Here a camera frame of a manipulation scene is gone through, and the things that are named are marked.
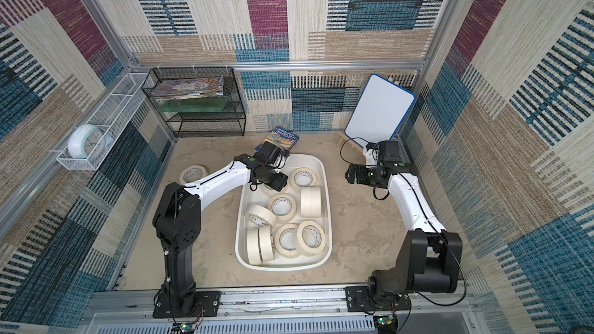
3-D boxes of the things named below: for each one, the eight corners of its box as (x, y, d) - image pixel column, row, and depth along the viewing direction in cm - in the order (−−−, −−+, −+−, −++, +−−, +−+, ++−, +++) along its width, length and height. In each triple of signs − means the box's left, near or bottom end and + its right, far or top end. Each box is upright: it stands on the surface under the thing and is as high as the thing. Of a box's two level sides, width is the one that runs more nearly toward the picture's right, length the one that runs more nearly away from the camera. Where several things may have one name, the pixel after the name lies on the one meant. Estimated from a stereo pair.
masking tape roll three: (183, 187, 104) (180, 181, 101) (182, 174, 109) (178, 168, 106) (209, 178, 107) (206, 173, 104) (206, 166, 111) (203, 161, 108)
